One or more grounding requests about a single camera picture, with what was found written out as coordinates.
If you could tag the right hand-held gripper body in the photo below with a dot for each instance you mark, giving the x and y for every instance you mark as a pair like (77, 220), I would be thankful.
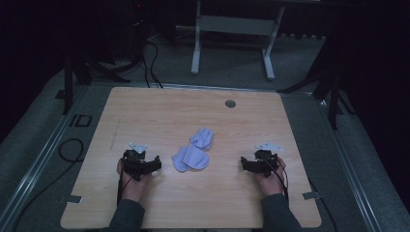
(265, 161)

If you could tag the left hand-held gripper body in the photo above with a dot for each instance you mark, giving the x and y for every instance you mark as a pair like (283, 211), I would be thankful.
(137, 161)

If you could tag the light purple sock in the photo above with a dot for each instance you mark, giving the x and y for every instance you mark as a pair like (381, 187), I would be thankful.
(178, 161)
(203, 138)
(196, 158)

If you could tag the person's right hand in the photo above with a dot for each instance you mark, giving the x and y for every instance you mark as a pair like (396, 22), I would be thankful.
(270, 185)

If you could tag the person's left hand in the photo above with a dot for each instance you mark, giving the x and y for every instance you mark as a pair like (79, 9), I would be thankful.
(133, 188)

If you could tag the round table grommet hole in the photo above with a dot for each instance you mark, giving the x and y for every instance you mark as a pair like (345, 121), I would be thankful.
(230, 103)

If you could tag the black metal stand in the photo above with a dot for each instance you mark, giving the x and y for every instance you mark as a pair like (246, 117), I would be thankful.
(68, 80)
(333, 96)

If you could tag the metal floor rail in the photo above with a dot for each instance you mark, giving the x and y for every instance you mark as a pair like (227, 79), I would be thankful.
(35, 167)
(351, 177)

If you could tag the white desk frame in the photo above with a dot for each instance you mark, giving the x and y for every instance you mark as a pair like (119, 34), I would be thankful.
(237, 25)

